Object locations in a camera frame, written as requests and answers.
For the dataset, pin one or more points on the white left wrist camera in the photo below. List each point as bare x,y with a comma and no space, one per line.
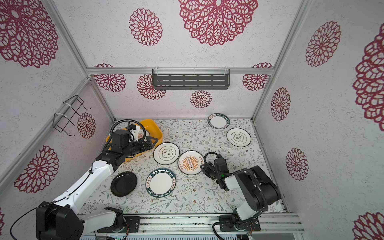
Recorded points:
135,127

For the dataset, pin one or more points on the grey slotted wall shelf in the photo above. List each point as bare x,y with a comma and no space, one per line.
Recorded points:
191,80

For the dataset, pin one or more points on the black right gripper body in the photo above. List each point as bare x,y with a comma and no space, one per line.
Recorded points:
211,171

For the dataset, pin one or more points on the black plate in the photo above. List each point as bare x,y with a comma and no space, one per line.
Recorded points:
123,184

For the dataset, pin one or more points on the large orange sunburst plate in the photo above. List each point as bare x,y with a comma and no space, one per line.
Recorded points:
139,134

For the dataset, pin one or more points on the small green-rim lettered plate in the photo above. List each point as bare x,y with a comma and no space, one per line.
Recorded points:
218,121

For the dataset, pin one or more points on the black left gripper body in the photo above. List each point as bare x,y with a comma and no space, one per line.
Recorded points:
135,148

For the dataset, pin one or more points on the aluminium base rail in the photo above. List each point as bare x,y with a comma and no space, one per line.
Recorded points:
205,227

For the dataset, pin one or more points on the medium orange sunburst plate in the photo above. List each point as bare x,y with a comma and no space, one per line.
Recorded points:
190,163

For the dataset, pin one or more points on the large white clover-emblem plate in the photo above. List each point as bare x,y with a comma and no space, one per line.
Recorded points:
166,153

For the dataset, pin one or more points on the black wire wall rack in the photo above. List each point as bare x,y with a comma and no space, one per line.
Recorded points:
62,120

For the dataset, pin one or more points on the small white clover-emblem plate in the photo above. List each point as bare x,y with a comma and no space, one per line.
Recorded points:
239,137

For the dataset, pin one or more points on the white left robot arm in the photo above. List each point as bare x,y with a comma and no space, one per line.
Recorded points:
59,220

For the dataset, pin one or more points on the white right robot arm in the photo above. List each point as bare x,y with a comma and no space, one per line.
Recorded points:
258,190

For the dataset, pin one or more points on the large green-rim lettered plate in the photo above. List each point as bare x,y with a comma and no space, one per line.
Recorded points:
161,182

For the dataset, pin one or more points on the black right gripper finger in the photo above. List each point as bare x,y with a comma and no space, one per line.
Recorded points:
207,166
206,171

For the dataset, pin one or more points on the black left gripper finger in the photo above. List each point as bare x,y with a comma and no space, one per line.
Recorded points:
149,145
150,139

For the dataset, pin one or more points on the yellow plastic bin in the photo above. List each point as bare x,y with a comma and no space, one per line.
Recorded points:
150,126

